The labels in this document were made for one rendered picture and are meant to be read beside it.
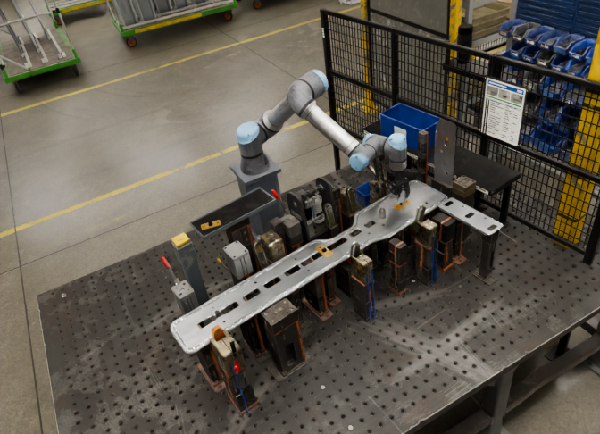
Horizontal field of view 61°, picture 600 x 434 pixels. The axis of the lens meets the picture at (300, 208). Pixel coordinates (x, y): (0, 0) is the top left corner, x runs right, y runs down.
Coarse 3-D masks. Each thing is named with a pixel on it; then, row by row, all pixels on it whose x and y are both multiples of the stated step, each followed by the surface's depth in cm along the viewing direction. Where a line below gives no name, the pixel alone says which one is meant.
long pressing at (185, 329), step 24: (432, 192) 244; (360, 216) 236; (408, 216) 232; (312, 240) 227; (336, 240) 225; (360, 240) 223; (288, 264) 217; (312, 264) 215; (336, 264) 214; (240, 288) 209; (264, 288) 207; (288, 288) 206; (192, 312) 202; (240, 312) 199; (192, 336) 192
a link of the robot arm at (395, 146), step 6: (390, 138) 215; (396, 138) 215; (402, 138) 214; (390, 144) 216; (396, 144) 214; (402, 144) 214; (384, 150) 219; (390, 150) 217; (396, 150) 216; (402, 150) 216; (390, 156) 220; (396, 156) 218; (402, 156) 218; (396, 162) 219; (402, 162) 219
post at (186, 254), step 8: (176, 248) 212; (184, 248) 213; (192, 248) 216; (184, 256) 215; (192, 256) 218; (184, 264) 217; (192, 264) 220; (184, 272) 226; (192, 272) 222; (200, 272) 225; (192, 280) 224; (200, 280) 227; (200, 288) 229; (200, 296) 232; (208, 296) 235; (200, 304) 234
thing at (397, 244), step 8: (392, 240) 222; (400, 240) 221; (392, 248) 222; (400, 248) 218; (392, 256) 225; (400, 256) 220; (392, 264) 229; (400, 264) 223; (392, 272) 232; (400, 272) 228; (392, 280) 234; (400, 280) 231; (392, 288) 237; (400, 288) 233; (408, 288) 237
